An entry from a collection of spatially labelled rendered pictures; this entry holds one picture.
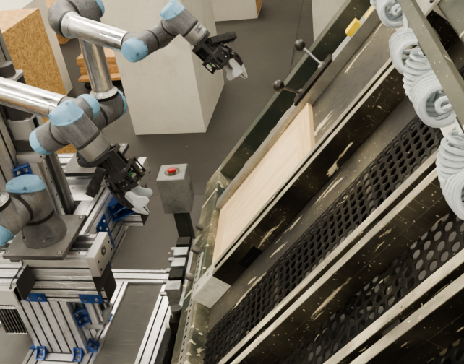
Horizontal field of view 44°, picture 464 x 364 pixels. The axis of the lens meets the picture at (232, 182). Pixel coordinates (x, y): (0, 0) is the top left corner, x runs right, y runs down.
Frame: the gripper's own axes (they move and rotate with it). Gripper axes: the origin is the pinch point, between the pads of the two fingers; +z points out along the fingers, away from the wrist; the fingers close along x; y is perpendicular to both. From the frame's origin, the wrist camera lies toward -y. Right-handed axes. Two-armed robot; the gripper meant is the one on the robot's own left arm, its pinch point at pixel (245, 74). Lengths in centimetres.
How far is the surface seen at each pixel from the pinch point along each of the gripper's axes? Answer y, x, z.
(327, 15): -286, -213, 97
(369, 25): -13.4, 42.7, 12.7
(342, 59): -6.5, 31.7, 15.5
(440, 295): 86, 104, 11
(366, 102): 32, 65, 10
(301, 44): -7.3, 22.3, 4.1
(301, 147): 25.3, 25.4, 20.6
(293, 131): 13.4, 13.0, 21.2
